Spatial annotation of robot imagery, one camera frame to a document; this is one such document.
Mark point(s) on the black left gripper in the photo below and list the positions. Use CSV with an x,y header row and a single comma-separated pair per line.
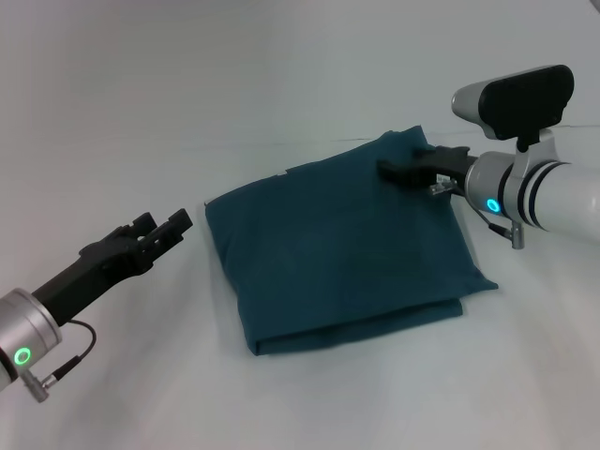
x,y
89,276

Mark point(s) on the teal blue shirt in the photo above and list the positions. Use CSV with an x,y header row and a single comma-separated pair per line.
x,y
337,253

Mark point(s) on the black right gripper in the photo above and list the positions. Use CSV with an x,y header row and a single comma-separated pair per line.
x,y
452,164

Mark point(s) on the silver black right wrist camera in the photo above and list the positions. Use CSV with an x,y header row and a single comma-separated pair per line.
x,y
520,103

